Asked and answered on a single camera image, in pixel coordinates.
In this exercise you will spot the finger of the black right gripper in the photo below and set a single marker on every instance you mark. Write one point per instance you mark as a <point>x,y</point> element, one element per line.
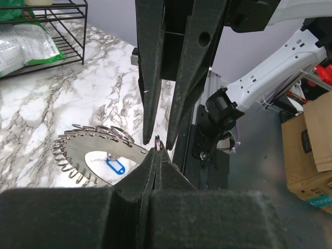
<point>201,26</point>
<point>150,28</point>

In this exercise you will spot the blue tag key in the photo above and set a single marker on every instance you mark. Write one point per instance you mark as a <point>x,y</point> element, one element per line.
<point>112,161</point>

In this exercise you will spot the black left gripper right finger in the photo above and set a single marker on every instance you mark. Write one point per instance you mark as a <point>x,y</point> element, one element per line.
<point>172,222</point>

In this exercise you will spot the metal disc with keyrings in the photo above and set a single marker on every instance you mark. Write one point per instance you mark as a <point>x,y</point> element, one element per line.
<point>81,152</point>

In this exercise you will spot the cardboard box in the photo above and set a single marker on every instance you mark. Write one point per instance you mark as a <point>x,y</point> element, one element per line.
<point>307,153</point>

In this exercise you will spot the green white snack pouch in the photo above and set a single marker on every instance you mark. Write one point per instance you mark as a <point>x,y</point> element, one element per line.
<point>26,44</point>

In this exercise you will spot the black wire rack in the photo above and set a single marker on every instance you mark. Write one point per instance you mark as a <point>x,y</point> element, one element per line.
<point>65,21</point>

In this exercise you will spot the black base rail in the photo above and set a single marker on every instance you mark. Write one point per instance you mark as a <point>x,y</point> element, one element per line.
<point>197,156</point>

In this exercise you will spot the cream pump soap bottle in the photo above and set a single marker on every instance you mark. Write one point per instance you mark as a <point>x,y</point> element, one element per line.
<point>39,2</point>

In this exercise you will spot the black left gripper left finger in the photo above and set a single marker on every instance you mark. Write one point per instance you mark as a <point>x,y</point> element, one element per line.
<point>130,200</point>

